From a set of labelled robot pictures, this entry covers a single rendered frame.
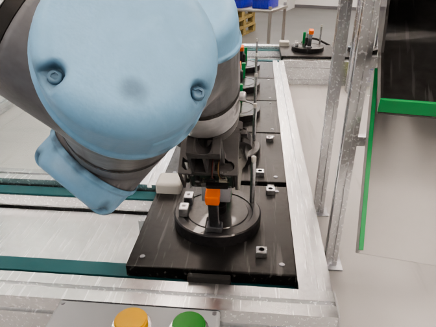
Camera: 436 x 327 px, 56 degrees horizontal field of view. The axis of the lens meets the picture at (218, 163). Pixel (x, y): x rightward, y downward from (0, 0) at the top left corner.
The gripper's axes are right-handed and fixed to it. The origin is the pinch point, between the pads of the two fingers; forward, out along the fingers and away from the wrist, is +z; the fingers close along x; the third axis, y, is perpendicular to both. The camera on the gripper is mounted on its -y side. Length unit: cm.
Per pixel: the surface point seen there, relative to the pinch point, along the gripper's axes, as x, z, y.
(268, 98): 10, 49, -42
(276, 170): 10.3, 19.3, -7.0
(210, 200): -0.2, -5.3, 7.6
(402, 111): 22.8, -14.5, -1.5
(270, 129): 9.6, 33.2, -23.4
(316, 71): 31, 87, -79
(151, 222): -10.7, 6.4, 8.2
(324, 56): 34, 86, -86
